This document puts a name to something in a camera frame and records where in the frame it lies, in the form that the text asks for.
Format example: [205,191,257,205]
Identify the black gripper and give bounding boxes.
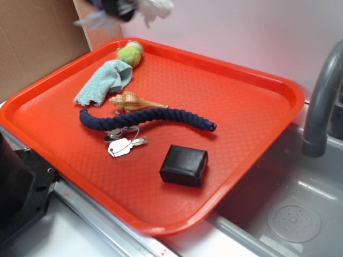
[101,0,137,22]

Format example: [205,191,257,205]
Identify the green plush toy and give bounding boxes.
[116,41,144,68]

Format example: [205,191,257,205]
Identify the light blue cloth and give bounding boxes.
[73,59,133,107]

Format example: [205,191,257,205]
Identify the brown cardboard panel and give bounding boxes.
[1,1,122,102]

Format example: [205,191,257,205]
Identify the tan conch seashell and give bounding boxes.
[108,91,168,114]

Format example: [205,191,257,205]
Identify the red plastic tray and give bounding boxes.
[1,39,305,236]

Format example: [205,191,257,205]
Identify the black leather wallet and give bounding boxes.
[159,145,208,187]

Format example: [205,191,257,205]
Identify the grey faucet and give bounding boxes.
[302,40,342,158]

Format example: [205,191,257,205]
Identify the grey sink basin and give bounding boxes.
[208,125,342,256]

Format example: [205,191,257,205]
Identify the dark blue rope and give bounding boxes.
[79,107,218,133]

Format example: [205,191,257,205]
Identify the silver keys on ring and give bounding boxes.
[104,125,147,157]

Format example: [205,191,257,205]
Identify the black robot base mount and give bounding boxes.
[1,135,56,247]

